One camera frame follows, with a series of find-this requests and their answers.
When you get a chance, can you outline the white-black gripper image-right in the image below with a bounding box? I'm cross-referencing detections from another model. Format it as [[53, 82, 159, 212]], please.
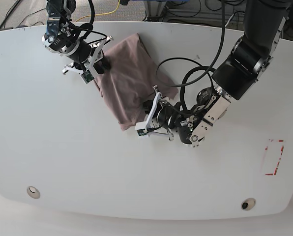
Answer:
[[143, 85, 174, 141]]

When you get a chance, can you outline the white-black gripper image-left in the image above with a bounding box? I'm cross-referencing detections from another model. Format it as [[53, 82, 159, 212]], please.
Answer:
[[61, 36, 113, 75]]

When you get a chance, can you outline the mauve t-shirt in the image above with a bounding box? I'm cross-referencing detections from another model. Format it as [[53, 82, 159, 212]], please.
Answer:
[[94, 33, 178, 131]]

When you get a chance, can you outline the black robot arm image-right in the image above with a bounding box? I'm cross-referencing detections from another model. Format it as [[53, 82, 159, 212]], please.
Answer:
[[135, 0, 293, 147]]

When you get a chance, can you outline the right table grommet hole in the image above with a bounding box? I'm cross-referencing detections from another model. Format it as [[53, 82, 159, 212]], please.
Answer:
[[241, 198, 256, 211]]

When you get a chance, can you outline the table grommet hole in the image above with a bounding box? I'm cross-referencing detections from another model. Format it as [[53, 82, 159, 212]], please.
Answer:
[[241, 198, 256, 211], [27, 186, 41, 199]]

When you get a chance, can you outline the red tape rectangle marking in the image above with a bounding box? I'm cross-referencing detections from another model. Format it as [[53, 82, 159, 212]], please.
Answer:
[[261, 139, 285, 176]]

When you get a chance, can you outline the left table grommet hole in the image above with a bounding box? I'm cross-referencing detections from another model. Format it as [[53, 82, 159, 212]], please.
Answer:
[[27, 186, 41, 199]]

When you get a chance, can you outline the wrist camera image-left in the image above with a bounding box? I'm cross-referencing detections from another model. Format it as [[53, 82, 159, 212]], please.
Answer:
[[80, 70, 94, 84]]

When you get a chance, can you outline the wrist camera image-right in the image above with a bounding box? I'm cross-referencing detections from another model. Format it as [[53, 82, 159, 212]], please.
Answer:
[[135, 121, 154, 138]]

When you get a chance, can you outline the yellow cable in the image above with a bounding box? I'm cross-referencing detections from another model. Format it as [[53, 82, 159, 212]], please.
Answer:
[[76, 0, 120, 23]]

